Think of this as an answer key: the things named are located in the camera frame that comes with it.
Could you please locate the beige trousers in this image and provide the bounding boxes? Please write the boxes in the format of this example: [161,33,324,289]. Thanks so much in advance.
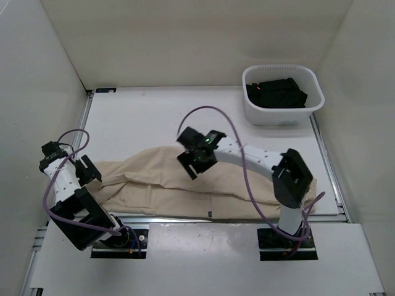
[92,146,318,220]

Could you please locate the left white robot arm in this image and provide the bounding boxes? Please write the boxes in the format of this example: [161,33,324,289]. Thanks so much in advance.
[39,141,141,251]

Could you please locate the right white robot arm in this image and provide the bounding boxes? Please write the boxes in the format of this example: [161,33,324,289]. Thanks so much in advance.
[177,127,313,247]

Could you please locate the black folded trousers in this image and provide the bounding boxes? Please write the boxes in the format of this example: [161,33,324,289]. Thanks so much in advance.
[245,78,308,109]

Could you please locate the blue corner label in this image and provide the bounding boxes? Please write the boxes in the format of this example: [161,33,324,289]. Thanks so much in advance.
[95,88,117,93]

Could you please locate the white plastic basket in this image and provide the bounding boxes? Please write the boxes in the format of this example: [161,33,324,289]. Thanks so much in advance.
[242,64,325,126]

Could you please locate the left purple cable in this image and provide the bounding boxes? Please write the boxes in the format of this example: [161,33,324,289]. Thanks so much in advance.
[44,128,143,258]

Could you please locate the purple cable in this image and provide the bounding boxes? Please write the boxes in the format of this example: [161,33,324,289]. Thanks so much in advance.
[175,105,325,241]
[44,128,143,258]

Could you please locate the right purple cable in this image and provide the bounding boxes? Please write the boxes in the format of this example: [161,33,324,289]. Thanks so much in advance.
[175,105,325,241]

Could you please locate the front aluminium frame rail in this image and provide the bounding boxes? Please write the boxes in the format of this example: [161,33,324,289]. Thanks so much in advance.
[117,214,347,223]

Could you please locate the aluminium frame rail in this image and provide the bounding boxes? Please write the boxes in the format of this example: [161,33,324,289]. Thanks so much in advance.
[310,113,351,223]
[17,89,95,296]
[117,214,347,223]

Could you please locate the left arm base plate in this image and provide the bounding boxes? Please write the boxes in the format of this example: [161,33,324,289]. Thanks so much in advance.
[91,226,149,260]

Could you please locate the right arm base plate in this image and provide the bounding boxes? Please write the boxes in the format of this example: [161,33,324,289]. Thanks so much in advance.
[257,228,318,261]

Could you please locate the left aluminium frame rail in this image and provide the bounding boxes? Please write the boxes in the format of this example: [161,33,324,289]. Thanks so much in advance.
[17,89,95,296]

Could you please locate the right aluminium frame rail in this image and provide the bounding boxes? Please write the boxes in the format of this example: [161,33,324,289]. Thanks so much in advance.
[310,113,351,223]

